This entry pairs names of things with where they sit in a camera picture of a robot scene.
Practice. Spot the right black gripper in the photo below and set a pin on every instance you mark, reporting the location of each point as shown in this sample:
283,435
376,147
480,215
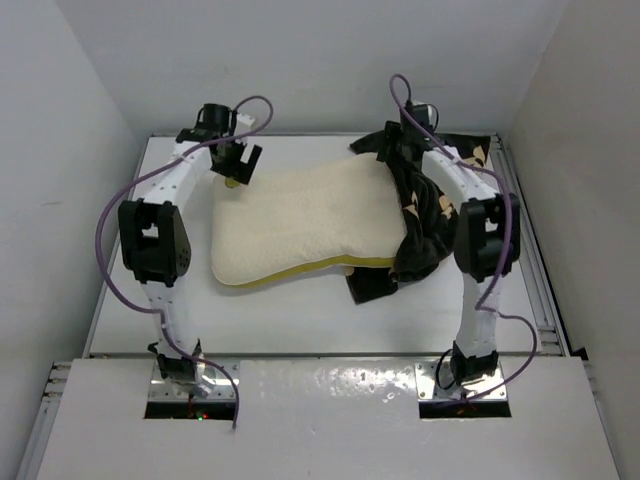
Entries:
388,151

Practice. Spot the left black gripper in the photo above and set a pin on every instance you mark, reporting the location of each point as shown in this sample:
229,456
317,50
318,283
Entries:
240,171

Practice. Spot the black floral plush pillowcase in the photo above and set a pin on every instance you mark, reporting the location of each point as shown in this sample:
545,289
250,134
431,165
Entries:
430,221

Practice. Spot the cream pillow with yellow edge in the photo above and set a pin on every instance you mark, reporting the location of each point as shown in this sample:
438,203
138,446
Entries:
341,213

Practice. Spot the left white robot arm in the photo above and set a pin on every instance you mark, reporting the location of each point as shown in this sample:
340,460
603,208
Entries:
155,245

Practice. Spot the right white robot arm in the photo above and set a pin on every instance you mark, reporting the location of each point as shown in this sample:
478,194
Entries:
487,242

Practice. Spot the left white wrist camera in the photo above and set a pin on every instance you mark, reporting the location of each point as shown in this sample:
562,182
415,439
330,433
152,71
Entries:
243,120

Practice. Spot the right aluminium frame rail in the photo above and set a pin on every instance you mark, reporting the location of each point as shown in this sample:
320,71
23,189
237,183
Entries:
544,310

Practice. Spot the aluminium frame rail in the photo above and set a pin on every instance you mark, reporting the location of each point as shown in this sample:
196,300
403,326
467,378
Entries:
544,310
45,419

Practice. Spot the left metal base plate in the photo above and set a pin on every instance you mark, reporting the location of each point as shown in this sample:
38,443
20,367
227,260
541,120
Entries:
214,385

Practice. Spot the metal base plate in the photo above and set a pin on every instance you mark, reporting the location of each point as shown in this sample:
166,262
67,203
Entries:
214,385
435,383

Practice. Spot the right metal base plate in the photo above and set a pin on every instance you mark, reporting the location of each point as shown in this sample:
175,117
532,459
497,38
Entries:
435,383

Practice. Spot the left aluminium frame rail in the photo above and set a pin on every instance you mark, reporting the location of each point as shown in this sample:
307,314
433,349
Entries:
45,419

